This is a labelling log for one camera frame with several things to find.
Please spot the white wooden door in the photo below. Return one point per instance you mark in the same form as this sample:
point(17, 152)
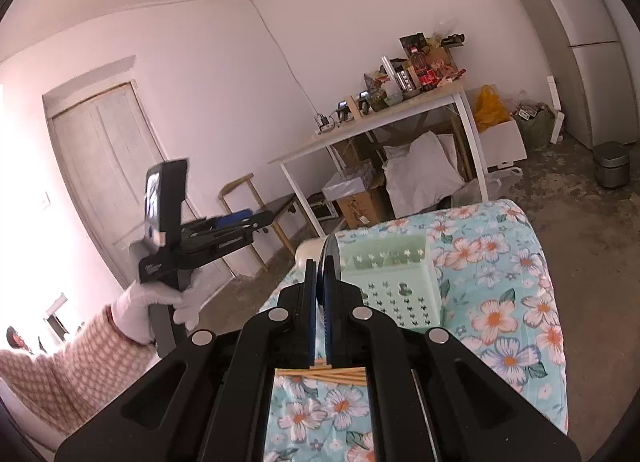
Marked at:
point(115, 161)

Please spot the person's left forearm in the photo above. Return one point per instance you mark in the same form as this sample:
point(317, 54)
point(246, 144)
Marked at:
point(75, 372)

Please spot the wooden chopstick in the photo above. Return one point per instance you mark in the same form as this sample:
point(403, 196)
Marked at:
point(300, 372)
point(345, 378)

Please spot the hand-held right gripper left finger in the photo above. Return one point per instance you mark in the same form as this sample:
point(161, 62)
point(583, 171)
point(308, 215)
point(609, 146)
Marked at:
point(312, 332)

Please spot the person's left hand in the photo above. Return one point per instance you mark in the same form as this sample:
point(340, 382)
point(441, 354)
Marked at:
point(135, 309)

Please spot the silver refrigerator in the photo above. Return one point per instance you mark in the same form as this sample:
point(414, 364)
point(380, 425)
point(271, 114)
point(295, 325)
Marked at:
point(585, 41)

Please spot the wooden chair black seat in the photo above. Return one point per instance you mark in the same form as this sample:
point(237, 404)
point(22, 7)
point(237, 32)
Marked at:
point(277, 204)

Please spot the clear plastic storage box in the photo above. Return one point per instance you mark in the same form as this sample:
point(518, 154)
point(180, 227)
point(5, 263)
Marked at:
point(350, 181)

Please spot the black device with screen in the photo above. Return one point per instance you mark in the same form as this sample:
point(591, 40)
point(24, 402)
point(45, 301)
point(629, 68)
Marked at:
point(364, 101)
point(344, 110)

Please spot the white cardboard box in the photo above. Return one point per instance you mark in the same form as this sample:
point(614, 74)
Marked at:
point(505, 144)

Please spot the grey trash bin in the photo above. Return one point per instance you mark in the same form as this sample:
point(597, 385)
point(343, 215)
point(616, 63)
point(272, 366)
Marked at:
point(611, 164)

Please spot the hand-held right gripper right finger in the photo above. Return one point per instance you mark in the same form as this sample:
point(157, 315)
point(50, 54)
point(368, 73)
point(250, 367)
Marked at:
point(329, 337)

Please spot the white board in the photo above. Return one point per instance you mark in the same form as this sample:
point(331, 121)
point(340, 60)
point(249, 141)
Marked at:
point(556, 106)

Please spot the cola bottle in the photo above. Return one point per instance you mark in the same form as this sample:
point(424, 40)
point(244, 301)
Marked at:
point(428, 76)

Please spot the yellow plastic bag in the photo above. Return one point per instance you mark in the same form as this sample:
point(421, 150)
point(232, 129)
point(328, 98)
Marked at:
point(490, 109)

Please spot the metal spoon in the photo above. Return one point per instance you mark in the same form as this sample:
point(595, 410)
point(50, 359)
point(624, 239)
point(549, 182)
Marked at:
point(330, 257)

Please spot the brown cardboard box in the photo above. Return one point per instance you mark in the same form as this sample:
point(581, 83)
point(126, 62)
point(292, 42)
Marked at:
point(362, 209)

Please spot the white plastic bag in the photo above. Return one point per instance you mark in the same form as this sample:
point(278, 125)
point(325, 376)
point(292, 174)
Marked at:
point(480, 189)

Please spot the white wall switch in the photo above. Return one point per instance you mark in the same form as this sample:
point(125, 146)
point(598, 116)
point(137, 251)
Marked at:
point(46, 201)

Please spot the green bag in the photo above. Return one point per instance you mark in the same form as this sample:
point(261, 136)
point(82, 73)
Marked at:
point(535, 129)

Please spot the green plastic utensil holder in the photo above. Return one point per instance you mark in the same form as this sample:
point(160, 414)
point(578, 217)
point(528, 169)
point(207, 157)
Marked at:
point(395, 287)

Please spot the floral blue blanket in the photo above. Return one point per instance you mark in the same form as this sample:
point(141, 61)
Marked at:
point(500, 282)

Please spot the white sack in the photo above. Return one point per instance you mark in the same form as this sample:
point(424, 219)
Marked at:
point(425, 171)

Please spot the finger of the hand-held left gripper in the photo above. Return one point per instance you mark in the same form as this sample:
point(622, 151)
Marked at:
point(225, 243)
point(235, 218)

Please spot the white ceramic spoon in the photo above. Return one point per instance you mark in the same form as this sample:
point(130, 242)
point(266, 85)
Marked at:
point(306, 253)

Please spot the cooking oil bottle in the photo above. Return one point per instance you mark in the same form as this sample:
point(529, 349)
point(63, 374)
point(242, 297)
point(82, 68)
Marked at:
point(412, 67)

